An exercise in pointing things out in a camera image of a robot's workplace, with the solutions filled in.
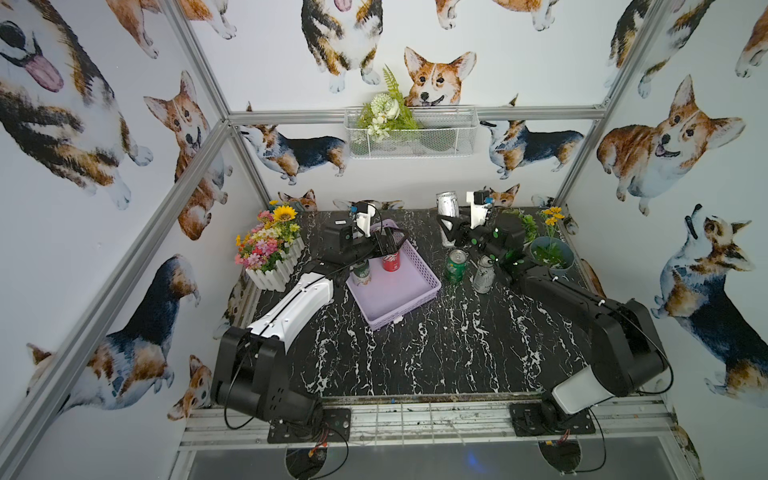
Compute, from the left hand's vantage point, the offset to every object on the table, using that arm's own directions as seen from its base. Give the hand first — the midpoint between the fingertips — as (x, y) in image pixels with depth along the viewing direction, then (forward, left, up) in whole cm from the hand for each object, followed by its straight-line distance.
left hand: (397, 228), depth 80 cm
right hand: (+4, -16, +4) cm, 17 cm away
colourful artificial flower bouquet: (+5, +39, -10) cm, 40 cm away
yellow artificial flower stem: (+11, -49, -9) cm, 52 cm away
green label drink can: (-1, +12, -21) cm, 24 cm away
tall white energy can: (+2, -13, +6) cm, 15 cm away
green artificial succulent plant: (+11, -43, -12) cm, 46 cm away
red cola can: (+4, +2, -23) cm, 23 cm away
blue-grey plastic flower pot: (+3, -50, -18) cm, 53 cm away
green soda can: (0, -18, -19) cm, 27 cm away
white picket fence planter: (-3, +37, -19) cm, 42 cm away
